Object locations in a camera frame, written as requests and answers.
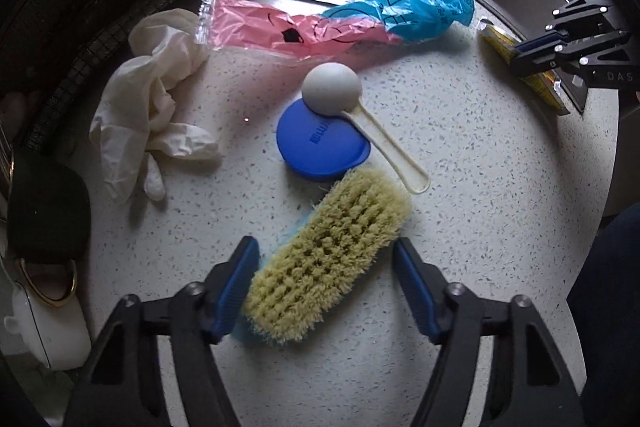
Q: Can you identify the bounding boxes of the black wire rack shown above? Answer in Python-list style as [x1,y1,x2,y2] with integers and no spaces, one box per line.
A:
[0,0,261,152]

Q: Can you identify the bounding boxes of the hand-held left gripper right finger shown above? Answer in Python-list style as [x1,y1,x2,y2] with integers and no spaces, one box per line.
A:
[392,237,586,427]

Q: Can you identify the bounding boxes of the person's dark blue clothing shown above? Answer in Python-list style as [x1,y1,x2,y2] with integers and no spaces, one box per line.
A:
[567,202,640,427]

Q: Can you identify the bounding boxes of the white ceramic sugar pot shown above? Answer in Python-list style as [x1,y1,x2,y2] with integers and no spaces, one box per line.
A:
[4,257,93,370]

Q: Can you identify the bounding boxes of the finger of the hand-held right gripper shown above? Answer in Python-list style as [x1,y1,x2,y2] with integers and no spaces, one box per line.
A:
[544,0,632,42]
[509,33,601,80]

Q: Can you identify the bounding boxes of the yellow bristle scrubbing brush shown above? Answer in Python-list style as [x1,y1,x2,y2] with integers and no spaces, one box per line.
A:
[242,167,413,348]

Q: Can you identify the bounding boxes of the pink plastic bag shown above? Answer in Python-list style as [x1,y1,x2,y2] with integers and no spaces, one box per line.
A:
[196,0,401,68]

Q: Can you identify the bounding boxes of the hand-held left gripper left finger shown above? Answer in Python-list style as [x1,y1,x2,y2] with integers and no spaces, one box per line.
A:
[62,235,261,427]

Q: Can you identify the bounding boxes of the blue plastic bag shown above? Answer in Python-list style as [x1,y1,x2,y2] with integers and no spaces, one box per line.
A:
[320,0,476,44]

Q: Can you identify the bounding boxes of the yellow sauce packet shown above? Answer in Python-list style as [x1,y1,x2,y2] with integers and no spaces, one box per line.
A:
[477,21,571,115]

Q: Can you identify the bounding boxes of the blue round lid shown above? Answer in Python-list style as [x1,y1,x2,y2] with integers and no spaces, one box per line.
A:
[276,99,372,181]

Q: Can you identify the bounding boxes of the white plastic scoop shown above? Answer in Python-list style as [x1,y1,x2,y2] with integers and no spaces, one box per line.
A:
[301,62,431,195]

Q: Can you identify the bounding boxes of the black utensil holder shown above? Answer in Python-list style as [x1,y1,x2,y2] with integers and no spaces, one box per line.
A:
[7,154,92,265]

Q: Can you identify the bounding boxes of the crumpled white rubber gloves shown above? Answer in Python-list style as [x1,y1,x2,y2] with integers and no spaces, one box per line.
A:
[89,8,223,202]

